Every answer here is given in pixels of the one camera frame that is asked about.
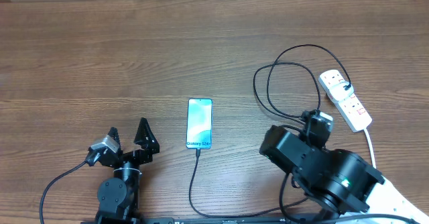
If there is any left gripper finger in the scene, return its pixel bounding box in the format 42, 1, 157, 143
107, 127, 121, 152
133, 117, 160, 150

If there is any Samsung Galaxy smartphone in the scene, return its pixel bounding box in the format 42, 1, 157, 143
186, 98, 213, 150

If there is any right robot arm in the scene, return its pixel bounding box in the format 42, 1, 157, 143
259, 110, 428, 223

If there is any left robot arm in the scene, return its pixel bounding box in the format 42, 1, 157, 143
85, 117, 160, 224

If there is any white USB charger adapter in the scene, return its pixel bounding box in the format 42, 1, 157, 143
327, 82, 354, 103

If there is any white power strip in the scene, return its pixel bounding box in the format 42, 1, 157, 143
318, 70, 372, 133

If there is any white power strip cord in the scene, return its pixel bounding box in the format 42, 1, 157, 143
363, 127, 377, 168

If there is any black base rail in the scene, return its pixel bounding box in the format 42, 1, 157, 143
81, 211, 340, 224

